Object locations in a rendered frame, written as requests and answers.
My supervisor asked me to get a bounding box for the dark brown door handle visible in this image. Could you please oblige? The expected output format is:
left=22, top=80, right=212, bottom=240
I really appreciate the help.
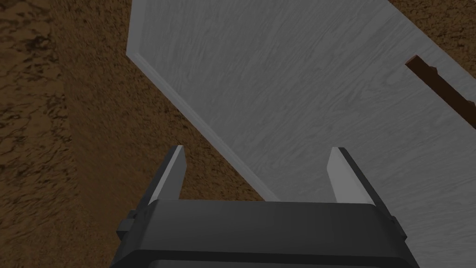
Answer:
left=404, top=54, right=476, bottom=130

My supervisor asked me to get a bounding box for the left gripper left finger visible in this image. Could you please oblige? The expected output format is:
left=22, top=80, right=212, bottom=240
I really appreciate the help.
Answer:
left=143, top=145, right=187, bottom=206

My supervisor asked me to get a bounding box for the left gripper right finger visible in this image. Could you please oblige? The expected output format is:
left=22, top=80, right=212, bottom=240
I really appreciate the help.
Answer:
left=326, top=147, right=389, bottom=217

